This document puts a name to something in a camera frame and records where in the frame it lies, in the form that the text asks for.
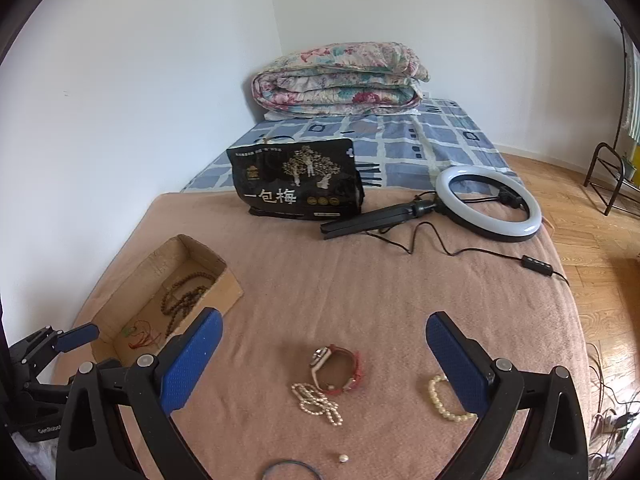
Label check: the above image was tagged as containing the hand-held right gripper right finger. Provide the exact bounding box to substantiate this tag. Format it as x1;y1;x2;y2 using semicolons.
425;311;590;480

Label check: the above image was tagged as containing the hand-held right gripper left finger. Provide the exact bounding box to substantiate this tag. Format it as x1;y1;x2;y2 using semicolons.
56;306;224;480

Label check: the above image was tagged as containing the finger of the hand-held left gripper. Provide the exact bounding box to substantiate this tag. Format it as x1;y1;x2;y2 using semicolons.
9;323;101;361

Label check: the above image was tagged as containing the cream bead bracelet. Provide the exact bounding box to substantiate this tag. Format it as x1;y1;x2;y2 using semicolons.
427;374;478;422

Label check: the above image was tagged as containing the cardboard box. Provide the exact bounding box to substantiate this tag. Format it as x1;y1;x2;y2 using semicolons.
75;234;244;368

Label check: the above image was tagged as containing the red strap wristwatch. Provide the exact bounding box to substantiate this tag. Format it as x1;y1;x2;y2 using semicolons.
310;344;364;395

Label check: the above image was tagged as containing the white pearl necklace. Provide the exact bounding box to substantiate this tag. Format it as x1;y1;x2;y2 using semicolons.
291;382;345;428

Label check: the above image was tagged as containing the thin blue bangle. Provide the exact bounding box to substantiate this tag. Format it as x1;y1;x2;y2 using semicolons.
261;462;323;480

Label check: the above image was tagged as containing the pink blanket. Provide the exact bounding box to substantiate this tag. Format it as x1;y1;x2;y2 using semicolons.
52;191;608;480

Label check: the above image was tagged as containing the black folded tripod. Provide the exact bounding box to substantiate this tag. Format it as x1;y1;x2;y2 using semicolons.
320;200;441;241

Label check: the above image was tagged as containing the black snack bag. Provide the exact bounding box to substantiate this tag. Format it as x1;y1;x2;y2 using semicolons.
226;138;366;219

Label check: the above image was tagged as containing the blue plaid bed sheet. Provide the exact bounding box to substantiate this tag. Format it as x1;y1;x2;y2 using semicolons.
180;99;523;193

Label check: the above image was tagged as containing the dark metal rack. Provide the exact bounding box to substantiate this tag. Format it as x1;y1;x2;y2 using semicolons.
584;142;640;217

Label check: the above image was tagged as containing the folded floral quilt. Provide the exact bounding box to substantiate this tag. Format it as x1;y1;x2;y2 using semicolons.
251;45;431;118

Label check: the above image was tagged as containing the striped hanging cloth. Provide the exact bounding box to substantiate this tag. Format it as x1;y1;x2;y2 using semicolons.
625;52;640;141

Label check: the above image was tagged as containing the red cord green pendant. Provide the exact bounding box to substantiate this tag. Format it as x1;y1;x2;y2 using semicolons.
120;320;163;352

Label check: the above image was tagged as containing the brown wooden bead necklace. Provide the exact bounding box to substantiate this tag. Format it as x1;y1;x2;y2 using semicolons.
160;271;218;333

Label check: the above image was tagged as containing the black ring light cable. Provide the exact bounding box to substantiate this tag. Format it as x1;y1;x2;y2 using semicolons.
367;192;571;288

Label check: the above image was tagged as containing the white ring light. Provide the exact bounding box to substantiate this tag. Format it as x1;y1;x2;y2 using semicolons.
435;166;543;243

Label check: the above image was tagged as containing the tangle of floor cables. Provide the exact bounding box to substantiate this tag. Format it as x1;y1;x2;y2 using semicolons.
587;342;640;466

